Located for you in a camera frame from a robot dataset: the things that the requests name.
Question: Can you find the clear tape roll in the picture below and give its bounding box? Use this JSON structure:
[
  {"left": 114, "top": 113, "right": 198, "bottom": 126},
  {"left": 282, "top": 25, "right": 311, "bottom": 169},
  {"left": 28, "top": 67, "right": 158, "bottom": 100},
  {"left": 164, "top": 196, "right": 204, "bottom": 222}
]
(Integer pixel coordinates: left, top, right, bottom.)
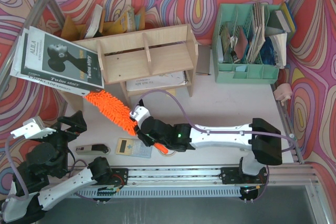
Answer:
[{"left": 161, "top": 151, "right": 176, "bottom": 157}]

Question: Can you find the black binder clip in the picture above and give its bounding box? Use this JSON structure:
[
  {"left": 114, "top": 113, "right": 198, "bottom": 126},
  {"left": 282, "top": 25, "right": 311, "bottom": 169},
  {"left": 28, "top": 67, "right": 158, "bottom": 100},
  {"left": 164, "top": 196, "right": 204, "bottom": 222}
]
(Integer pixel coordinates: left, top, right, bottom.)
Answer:
[{"left": 138, "top": 99, "right": 144, "bottom": 106}]

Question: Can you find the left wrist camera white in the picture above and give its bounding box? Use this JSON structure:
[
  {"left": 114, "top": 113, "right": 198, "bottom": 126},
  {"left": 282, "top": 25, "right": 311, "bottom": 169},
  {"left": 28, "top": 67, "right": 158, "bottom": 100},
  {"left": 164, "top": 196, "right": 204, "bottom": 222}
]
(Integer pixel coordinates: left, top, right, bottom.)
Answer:
[{"left": 11, "top": 116, "right": 49, "bottom": 139}]

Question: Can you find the beige and blue calculator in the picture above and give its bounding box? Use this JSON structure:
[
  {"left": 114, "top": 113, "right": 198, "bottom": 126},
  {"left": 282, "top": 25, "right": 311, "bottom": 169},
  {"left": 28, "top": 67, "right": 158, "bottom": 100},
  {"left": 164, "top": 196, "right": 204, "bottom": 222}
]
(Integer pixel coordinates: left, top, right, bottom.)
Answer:
[{"left": 115, "top": 138, "right": 152, "bottom": 158}]

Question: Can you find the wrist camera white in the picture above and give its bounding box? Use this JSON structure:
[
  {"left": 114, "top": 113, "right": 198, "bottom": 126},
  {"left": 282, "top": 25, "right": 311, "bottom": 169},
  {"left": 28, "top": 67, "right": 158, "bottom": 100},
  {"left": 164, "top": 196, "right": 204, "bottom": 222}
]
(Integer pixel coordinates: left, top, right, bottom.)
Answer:
[
  {"left": 11, "top": 116, "right": 49, "bottom": 139},
  {"left": 130, "top": 105, "right": 151, "bottom": 127}
]

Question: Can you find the white Chokladfabriken book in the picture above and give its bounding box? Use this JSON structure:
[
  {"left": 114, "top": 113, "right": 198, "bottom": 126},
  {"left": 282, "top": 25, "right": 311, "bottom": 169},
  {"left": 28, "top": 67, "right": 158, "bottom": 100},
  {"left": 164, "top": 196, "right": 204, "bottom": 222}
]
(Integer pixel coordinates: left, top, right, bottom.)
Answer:
[{"left": 10, "top": 28, "right": 89, "bottom": 97}]

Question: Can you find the pink piggy figurine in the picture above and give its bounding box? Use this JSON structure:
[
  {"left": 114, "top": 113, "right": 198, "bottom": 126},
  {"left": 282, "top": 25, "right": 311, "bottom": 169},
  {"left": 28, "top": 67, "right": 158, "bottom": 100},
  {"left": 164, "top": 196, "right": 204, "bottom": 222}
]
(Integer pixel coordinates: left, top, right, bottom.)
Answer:
[{"left": 274, "top": 83, "right": 292, "bottom": 106}]

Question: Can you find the spiral notebook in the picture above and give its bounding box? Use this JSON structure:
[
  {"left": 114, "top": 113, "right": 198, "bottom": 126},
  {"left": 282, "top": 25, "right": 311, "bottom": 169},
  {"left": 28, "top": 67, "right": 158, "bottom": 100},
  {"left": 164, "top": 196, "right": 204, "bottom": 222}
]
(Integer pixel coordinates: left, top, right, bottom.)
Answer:
[{"left": 126, "top": 71, "right": 188, "bottom": 92}]

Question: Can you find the wooden bookshelf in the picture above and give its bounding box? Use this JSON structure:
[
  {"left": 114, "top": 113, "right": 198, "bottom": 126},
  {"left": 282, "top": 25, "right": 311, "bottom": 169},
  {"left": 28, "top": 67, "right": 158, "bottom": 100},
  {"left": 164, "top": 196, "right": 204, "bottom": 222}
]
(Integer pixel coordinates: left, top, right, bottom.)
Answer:
[{"left": 76, "top": 24, "right": 198, "bottom": 106}]

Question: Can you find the mint green desk organizer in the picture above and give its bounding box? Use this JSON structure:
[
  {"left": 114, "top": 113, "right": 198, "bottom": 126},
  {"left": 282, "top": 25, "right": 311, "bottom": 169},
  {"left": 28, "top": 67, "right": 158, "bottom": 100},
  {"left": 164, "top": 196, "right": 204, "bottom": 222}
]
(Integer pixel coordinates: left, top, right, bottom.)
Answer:
[{"left": 212, "top": 3, "right": 279, "bottom": 84}]

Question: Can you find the orange microfiber duster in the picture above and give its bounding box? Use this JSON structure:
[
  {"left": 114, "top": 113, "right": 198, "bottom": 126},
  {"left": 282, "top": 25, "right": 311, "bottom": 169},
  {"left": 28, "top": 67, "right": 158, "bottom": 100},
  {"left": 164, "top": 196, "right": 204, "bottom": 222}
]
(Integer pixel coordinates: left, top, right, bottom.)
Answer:
[{"left": 83, "top": 89, "right": 169, "bottom": 154}]

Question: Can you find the yellow sticky note pad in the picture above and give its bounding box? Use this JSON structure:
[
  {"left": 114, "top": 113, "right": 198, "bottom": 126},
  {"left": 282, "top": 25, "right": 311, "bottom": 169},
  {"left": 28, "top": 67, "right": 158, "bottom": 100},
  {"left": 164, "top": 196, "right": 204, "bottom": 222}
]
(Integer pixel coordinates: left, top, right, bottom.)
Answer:
[{"left": 167, "top": 89, "right": 176, "bottom": 96}]

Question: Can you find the Twins story book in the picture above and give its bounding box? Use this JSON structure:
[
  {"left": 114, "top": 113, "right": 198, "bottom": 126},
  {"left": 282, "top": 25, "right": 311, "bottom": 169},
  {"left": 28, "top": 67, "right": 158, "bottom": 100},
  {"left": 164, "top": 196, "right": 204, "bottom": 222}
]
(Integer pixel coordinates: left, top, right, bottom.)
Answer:
[{"left": 20, "top": 26, "right": 104, "bottom": 95}]

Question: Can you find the yellow file rack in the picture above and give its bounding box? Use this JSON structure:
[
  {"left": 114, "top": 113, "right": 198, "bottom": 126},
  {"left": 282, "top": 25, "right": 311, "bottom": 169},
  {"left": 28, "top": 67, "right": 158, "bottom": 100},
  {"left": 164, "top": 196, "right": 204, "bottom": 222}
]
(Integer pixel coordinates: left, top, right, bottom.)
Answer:
[{"left": 61, "top": 6, "right": 145, "bottom": 41}]

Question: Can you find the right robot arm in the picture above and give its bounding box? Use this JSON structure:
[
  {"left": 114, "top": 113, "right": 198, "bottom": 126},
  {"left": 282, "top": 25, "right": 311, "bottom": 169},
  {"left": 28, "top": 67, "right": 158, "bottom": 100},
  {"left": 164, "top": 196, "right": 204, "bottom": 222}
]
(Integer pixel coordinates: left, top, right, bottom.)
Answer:
[{"left": 134, "top": 116, "right": 282, "bottom": 176}]

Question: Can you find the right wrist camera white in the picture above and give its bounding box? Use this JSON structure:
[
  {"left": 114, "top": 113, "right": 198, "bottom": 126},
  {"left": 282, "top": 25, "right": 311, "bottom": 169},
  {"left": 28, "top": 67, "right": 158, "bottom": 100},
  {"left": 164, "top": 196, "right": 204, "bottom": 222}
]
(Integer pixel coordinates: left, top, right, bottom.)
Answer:
[{"left": 130, "top": 105, "right": 151, "bottom": 127}]

